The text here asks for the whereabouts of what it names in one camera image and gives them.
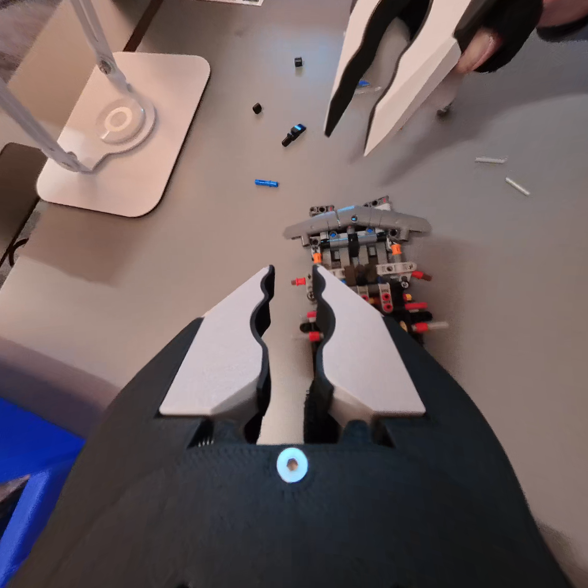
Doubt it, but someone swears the person's right hand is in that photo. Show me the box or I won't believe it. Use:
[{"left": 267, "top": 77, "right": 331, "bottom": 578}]
[{"left": 458, "top": 28, "right": 505, "bottom": 74}]

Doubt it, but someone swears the blue plastic storage bin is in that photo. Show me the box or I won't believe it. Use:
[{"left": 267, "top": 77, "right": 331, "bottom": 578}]
[{"left": 0, "top": 396, "right": 89, "bottom": 588}]

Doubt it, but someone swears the grey toy brick vehicle model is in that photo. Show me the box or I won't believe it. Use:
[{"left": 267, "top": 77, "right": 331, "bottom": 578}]
[{"left": 282, "top": 195, "right": 450, "bottom": 352}]

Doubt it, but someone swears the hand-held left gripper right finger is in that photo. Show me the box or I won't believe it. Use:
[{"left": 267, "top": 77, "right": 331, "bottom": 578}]
[{"left": 305, "top": 264, "right": 427, "bottom": 444}]

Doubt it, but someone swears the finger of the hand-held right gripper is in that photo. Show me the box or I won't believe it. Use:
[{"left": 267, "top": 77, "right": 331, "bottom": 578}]
[
  {"left": 323, "top": 0, "right": 407, "bottom": 138},
  {"left": 363, "top": 0, "right": 462, "bottom": 158}
]

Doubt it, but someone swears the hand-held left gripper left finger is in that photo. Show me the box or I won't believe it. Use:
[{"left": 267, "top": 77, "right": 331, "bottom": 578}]
[{"left": 158, "top": 265, "right": 276, "bottom": 444}]

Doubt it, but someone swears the dark chair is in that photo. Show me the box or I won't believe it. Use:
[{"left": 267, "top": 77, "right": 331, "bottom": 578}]
[{"left": 0, "top": 141, "right": 47, "bottom": 276}]

